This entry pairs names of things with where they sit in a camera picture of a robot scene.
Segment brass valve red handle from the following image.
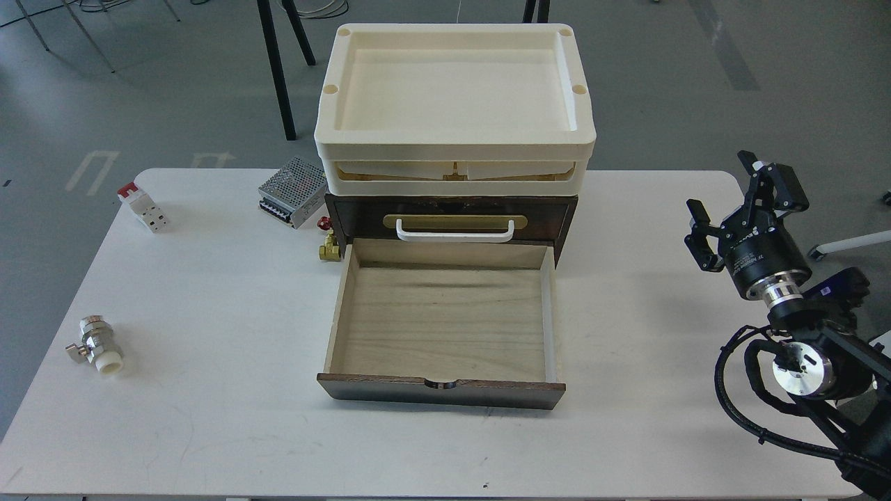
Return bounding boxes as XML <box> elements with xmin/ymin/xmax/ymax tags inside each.
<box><xmin>316</xmin><ymin>216</ymin><xmax>342</xmax><ymax>261</ymax></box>

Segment white cabinet handle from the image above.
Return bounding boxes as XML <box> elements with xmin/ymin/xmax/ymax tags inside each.
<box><xmin>395</xmin><ymin>218</ymin><xmax>516</xmax><ymax>243</ymax></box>

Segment dark wooden cabinet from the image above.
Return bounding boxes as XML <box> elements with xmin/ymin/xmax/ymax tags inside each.
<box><xmin>325</xmin><ymin>193</ymin><xmax>578</xmax><ymax>253</ymax></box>

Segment white chair base leg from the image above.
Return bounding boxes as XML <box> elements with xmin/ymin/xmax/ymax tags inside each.
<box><xmin>807</xmin><ymin>230</ymin><xmax>891</xmax><ymax>261</ymax></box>

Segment cream plastic tray organizer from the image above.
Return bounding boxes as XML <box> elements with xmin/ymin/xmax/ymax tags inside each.
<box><xmin>315</xmin><ymin>24</ymin><xmax>597</xmax><ymax>197</ymax></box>

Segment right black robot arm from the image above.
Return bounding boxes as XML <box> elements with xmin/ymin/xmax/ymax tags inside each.
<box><xmin>684</xmin><ymin>151</ymin><xmax>890</xmax><ymax>500</ymax></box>

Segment black table leg right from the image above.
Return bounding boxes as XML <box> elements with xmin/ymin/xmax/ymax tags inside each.
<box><xmin>522</xmin><ymin>0</ymin><xmax>550</xmax><ymax>23</ymax></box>

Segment black table leg left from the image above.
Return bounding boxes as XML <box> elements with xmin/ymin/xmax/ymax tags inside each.
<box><xmin>255</xmin><ymin>0</ymin><xmax>316</xmax><ymax>141</ymax></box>

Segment white red circuit breaker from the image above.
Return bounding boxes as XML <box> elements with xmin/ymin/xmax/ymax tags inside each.
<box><xmin>117</xmin><ymin>183</ymin><xmax>169</xmax><ymax>232</ymax></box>

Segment metal mesh power supply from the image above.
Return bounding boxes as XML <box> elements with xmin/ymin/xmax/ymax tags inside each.
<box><xmin>258</xmin><ymin>157</ymin><xmax>327</xmax><ymax>229</ymax></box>

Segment open wooden drawer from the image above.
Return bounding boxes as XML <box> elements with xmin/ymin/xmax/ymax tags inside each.
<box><xmin>316</xmin><ymin>239</ymin><xmax>566</xmax><ymax>410</ymax></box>

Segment black table leg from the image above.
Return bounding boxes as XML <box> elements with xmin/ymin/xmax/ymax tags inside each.
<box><xmin>522</xmin><ymin>0</ymin><xmax>550</xmax><ymax>23</ymax></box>
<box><xmin>255</xmin><ymin>0</ymin><xmax>316</xmax><ymax>141</ymax></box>

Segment silver white pipe fitting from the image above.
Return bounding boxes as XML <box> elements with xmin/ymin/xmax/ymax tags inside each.
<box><xmin>65</xmin><ymin>316</ymin><xmax>124</xmax><ymax>375</ymax></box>

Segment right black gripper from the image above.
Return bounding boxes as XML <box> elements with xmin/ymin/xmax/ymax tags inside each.
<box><xmin>684</xmin><ymin>151</ymin><xmax>812</xmax><ymax>301</ymax></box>

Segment grey metal chair legs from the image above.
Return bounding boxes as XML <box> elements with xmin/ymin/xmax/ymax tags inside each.
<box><xmin>2</xmin><ymin>1</ymin><xmax>189</xmax><ymax>75</ymax></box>

